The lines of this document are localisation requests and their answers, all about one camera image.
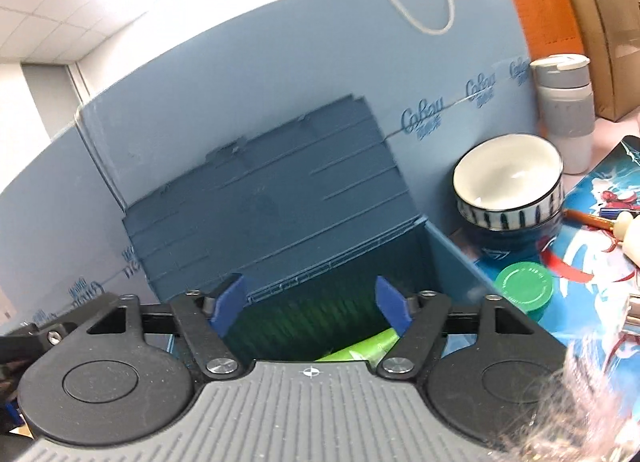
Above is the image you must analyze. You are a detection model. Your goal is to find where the green plastic tube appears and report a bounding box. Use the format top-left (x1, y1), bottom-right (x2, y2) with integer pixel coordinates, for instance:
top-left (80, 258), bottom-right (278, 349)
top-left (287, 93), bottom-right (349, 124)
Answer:
top-left (314, 327), bottom-right (401, 363)

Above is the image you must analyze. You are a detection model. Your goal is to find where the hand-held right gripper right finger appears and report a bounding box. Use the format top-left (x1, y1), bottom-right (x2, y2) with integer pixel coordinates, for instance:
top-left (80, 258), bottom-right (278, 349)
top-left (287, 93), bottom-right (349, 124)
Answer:
top-left (375, 275), bottom-right (548, 379)

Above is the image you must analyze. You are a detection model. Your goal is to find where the orange cardboard box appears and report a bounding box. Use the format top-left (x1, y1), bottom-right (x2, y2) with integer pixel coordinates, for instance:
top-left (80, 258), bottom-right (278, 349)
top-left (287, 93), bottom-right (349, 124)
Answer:
top-left (499, 0), bottom-right (587, 65)

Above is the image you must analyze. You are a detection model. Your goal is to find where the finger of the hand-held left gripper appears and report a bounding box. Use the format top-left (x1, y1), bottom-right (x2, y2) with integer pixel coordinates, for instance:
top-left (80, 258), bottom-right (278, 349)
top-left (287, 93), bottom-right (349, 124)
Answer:
top-left (0, 323), bottom-right (78, 368)

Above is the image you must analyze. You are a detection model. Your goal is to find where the dark blue bowl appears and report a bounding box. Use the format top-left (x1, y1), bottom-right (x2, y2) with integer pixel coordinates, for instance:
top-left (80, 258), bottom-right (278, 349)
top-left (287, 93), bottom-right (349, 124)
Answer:
top-left (459, 209), bottom-right (565, 263)

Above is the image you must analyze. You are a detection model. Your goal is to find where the grey and white bottle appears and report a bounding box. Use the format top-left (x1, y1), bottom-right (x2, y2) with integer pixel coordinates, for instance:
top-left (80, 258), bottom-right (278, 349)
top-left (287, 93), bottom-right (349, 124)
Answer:
top-left (529, 54), bottom-right (597, 175)

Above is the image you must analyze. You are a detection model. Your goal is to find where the blue cardboard box white label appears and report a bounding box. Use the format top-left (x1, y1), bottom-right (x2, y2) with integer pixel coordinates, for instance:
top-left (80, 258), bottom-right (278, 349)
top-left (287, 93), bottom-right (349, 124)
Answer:
top-left (0, 106), bottom-right (128, 333)

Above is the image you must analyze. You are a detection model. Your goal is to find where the shiny metal object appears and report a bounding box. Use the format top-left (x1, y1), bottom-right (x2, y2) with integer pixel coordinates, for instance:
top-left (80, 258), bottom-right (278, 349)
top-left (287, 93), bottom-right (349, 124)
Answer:
top-left (625, 292), bottom-right (640, 335)

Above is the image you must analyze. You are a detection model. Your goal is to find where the brown wooden stick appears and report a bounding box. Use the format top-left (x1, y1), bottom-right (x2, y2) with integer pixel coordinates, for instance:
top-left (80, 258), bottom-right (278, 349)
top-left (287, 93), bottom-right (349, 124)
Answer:
top-left (564, 208), bottom-right (621, 233)

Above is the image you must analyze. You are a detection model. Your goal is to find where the colourful printed mat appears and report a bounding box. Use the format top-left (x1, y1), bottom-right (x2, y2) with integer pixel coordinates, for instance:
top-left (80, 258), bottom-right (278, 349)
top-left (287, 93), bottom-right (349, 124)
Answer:
top-left (472, 134), bottom-right (640, 393)

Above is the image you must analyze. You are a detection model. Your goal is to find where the fluffy fur trim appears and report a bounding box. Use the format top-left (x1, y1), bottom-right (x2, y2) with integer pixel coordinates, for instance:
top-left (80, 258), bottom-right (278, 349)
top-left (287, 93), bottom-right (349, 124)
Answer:
top-left (500, 329), bottom-right (640, 462)

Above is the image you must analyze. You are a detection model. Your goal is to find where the blue plastic crate with lid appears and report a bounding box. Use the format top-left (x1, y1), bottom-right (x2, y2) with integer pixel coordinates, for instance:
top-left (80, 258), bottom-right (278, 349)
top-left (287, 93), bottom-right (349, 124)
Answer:
top-left (121, 94), bottom-right (498, 363)

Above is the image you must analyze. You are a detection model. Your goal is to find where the brown cardboard box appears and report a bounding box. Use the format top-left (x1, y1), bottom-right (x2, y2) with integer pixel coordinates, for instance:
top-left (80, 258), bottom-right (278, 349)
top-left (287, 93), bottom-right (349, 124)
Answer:
top-left (556, 0), bottom-right (640, 123)

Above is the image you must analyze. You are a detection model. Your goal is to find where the cream rounded object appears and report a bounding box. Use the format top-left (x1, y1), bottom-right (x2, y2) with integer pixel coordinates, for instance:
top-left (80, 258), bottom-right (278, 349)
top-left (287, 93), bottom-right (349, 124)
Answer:
top-left (612, 212), bottom-right (640, 267)

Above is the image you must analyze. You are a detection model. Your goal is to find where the green round lid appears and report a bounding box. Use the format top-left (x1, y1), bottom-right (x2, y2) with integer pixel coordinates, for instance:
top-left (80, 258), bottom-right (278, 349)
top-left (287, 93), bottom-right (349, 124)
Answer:
top-left (494, 262), bottom-right (556, 323)

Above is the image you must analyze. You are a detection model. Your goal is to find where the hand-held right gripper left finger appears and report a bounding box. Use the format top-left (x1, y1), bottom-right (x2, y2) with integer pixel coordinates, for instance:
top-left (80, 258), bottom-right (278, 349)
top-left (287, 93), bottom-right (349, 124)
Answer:
top-left (75, 273), bottom-right (248, 378)

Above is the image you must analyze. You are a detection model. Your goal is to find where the white striped bowl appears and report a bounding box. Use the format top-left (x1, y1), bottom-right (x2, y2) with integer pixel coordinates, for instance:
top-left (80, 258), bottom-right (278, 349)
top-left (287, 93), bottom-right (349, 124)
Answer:
top-left (452, 134), bottom-right (566, 233)

